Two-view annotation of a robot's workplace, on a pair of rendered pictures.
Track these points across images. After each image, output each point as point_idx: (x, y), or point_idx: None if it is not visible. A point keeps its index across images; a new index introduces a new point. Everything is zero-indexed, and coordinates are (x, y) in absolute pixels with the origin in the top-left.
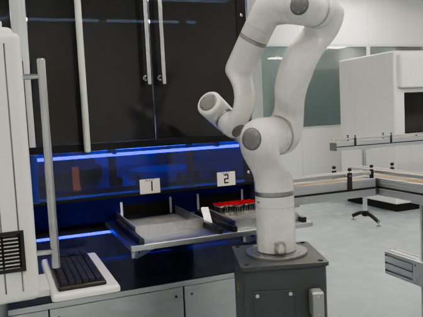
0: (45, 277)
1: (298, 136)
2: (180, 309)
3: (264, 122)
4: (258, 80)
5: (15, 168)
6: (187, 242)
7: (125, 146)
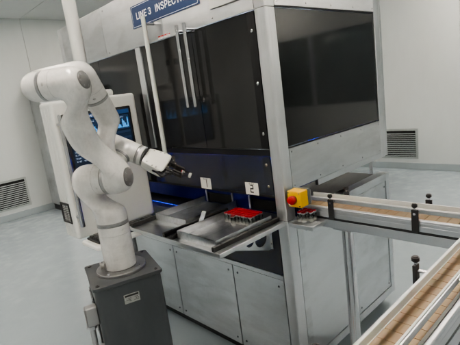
0: None
1: (107, 183)
2: (231, 280)
3: (75, 170)
4: (270, 96)
5: (61, 172)
6: (149, 235)
7: (191, 151)
